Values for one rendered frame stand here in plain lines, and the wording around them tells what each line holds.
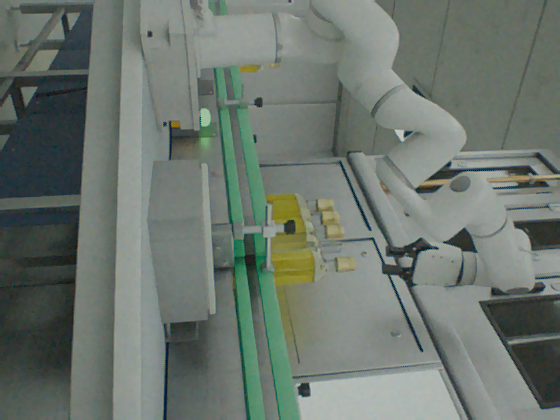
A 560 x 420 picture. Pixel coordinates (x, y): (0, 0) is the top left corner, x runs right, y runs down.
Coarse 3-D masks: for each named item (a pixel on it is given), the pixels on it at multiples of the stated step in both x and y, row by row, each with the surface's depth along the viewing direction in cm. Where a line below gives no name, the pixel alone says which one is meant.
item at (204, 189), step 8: (200, 176) 90; (200, 184) 88; (200, 192) 86; (208, 192) 85; (208, 200) 82; (208, 208) 81; (208, 216) 80; (208, 224) 80; (208, 232) 81; (208, 240) 82; (208, 248) 83; (208, 256) 84; (208, 264) 85; (208, 272) 86; (208, 280) 87; (208, 288) 88; (208, 296) 90; (208, 304) 91
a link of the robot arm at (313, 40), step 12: (276, 12) 100; (312, 12) 97; (276, 24) 98; (288, 24) 99; (300, 24) 102; (312, 24) 99; (324, 24) 97; (276, 36) 98; (288, 36) 99; (300, 36) 101; (312, 36) 101; (324, 36) 99; (336, 36) 99; (276, 48) 99; (288, 48) 100; (300, 48) 101; (312, 48) 102; (324, 48) 102; (336, 48) 102; (276, 60) 102; (288, 60) 103; (300, 60) 103; (312, 60) 104; (324, 60) 104; (336, 60) 105
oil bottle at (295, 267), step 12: (276, 252) 121; (288, 252) 121; (300, 252) 121; (312, 252) 121; (276, 264) 118; (288, 264) 118; (300, 264) 118; (312, 264) 118; (324, 264) 120; (276, 276) 118; (288, 276) 119; (300, 276) 119; (312, 276) 120
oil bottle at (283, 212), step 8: (272, 208) 134; (280, 208) 134; (288, 208) 135; (296, 208) 135; (304, 208) 135; (272, 216) 132; (280, 216) 132; (288, 216) 132; (296, 216) 132; (304, 216) 132; (312, 216) 135
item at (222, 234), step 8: (216, 224) 107; (224, 224) 107; (216, 232) 106; (224, 232) 106; (232, 232) 106; (216, 240) 106; (224, 240) 106; (232, 240) 107; (216, 248) 107; (224, 248) 108; (232, 248) 108; (216, 256) 108; (224, 256) 109; (232, 256) 109; (216, 264) 110; (224, 264) 110; (232, 264) 111
